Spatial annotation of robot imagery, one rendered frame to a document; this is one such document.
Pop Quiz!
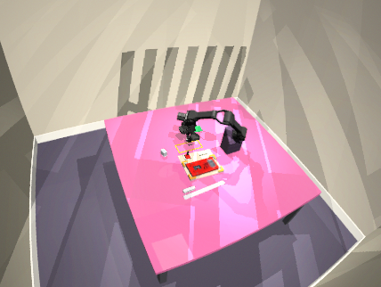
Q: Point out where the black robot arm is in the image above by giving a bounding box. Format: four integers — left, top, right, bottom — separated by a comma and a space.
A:
176, 110, 247, 141

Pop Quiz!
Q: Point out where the white flat bar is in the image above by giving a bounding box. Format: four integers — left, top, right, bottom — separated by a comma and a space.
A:
183, 180, 225, 200

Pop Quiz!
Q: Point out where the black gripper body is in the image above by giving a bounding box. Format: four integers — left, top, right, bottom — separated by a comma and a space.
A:
181, 121, 200, 142

